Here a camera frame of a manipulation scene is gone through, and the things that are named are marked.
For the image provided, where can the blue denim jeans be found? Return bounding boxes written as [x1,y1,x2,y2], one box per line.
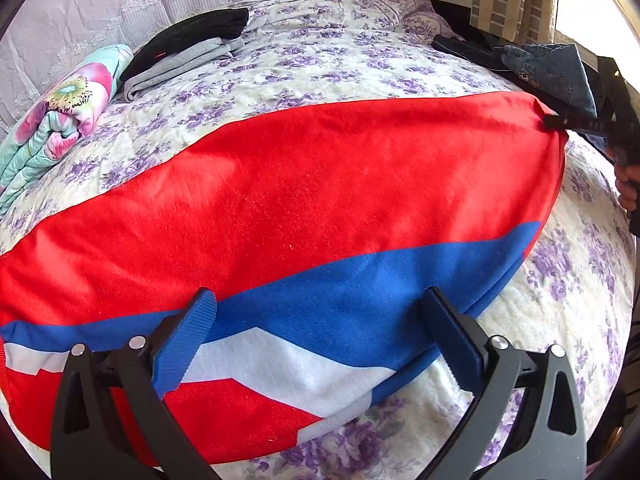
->
[499,44,597,117]

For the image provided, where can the right hand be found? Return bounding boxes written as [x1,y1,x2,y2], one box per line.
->
[606,146,640,214]

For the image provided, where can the folded black garment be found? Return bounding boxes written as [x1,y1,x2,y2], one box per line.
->
[119,8,248,82]

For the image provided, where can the folded teal floral quilt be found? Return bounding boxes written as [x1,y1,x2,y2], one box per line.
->
[1,44,134,214]

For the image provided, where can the folded grey garment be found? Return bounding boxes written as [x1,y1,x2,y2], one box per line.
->
[122,37,244,102]

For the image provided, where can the red blue white pants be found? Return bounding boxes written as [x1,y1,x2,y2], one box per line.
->
[1,92,567,464]

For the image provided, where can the floral purple bed sheet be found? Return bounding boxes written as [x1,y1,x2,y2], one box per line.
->
[1,0,636,479]

